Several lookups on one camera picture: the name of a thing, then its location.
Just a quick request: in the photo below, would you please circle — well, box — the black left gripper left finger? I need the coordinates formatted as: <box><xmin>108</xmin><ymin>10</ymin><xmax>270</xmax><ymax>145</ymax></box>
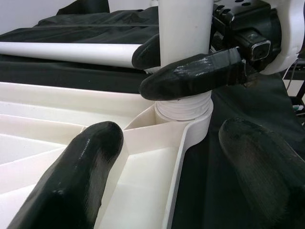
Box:
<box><xmin>7</xmin><ymin>121</ymin><xmax>124</xmax><ymax>229</ymax></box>

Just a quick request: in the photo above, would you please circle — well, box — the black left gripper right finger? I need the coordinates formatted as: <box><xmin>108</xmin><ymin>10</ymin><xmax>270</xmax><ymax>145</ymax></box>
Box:
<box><xmin>218</xmin><ymin>118</ymin><xmax>305</xmax><ymax>229</ymax></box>

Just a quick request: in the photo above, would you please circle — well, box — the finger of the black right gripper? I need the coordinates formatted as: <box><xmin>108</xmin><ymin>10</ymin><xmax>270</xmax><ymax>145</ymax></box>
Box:
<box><xmin>139</xmin><ymin>46</ymin><xmax>247</xmax><ymax>101</ymax></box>
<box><xmin>132</xmin><ymin>33</ymin><xmax>161</xmax><ymax>70</ymax></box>

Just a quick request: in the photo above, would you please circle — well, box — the white plastic table leg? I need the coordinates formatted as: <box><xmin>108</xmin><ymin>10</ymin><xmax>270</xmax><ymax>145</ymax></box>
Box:
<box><xmin>0</xmin><ymin>41</ymin><xmax>143</xmax><ymax>70</ymax></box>
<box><xmin>153</xmin><ymin>0</ymin><xmax>214</xmax><ymax>121</ymax></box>

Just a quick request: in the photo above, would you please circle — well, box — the white plastic children table top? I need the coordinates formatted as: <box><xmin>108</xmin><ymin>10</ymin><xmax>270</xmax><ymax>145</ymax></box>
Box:
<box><xmin>0</xmin><ymin>81</ymin><xmax>214</xmax><ymax>229</ymax></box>

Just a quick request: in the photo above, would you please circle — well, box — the black table cloth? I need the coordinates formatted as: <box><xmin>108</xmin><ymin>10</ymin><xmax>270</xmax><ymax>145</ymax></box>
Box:
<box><xmin>0</xmin><ymin>0</ymin><xmax>305</xmax><ymax>229</ymax></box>

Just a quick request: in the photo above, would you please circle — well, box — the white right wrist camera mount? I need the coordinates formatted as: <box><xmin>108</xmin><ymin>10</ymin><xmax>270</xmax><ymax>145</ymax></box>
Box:
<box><xmin>233</xmin><ymin>0</ymin><xmax>305</xmax><ymax>75</ymax></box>

